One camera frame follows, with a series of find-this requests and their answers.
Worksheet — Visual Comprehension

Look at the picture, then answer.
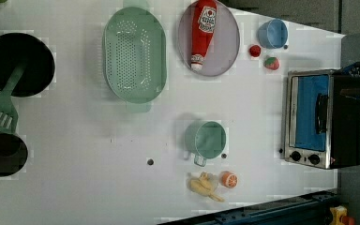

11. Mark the silver black toaster oven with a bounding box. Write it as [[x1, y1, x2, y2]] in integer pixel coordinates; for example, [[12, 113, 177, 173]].
[[283, 70, 360, 170]]

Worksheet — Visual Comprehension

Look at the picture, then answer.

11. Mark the toy strawberry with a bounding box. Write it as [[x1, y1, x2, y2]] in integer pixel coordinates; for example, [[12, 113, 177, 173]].
[[263, 57, 280, 70]]

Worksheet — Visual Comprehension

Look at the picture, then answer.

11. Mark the blue plastic cup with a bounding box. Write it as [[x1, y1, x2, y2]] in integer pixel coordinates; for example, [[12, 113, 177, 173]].
[[257, 19, 288, 49]]

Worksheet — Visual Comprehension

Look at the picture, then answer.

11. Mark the small red toy fruit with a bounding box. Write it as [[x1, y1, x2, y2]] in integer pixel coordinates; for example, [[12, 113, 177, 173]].
[[248, 45, 262, 57]]

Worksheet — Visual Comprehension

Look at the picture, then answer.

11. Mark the grey round plate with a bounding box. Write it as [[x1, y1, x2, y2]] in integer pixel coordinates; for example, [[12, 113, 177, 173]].
[[177, 0, 240, 77]]

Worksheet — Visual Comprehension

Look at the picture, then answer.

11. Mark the yellow orange clamp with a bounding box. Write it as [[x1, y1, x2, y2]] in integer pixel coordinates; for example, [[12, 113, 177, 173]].
[[330, 206, 355, 225]]

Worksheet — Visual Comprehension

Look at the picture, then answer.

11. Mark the red ketchup bottle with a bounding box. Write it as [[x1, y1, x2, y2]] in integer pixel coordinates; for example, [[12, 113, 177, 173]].
[[190, 0, 218, 71]]

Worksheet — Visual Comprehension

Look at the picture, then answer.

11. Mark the green plastic mug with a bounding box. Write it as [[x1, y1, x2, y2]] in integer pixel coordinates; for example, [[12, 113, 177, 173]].
[[185, 120, 227, 167]]

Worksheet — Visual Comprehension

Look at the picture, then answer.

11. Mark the toy orange half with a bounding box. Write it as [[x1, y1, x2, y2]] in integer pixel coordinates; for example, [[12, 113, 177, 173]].
[[221, 172, 238, 188]]

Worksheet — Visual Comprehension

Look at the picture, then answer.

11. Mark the toy peeled banana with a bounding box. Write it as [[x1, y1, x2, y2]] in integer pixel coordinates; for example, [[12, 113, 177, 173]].
[[188, 172, 225, 203]]

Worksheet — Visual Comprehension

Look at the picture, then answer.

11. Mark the green perforated colander basket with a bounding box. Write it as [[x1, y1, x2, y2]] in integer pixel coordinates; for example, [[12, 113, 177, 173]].
[[102, 0, 167, 113]]

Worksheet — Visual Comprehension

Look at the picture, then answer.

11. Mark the large black bowl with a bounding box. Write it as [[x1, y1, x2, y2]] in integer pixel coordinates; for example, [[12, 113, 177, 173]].
[[0, 33, 55, 98]]

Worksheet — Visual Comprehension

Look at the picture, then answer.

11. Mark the green slotted spatula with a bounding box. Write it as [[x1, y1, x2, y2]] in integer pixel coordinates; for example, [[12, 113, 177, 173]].
[[0, 62, 27, 134]]

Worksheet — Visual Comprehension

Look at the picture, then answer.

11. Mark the small black cup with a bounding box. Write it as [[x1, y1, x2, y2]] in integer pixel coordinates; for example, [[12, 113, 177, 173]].
[[0, 133, 28, 177]]

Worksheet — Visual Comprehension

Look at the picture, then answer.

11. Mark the blue metal frame rail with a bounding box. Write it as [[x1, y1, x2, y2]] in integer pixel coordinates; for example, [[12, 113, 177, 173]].
[[159, 191, 339, 225]]

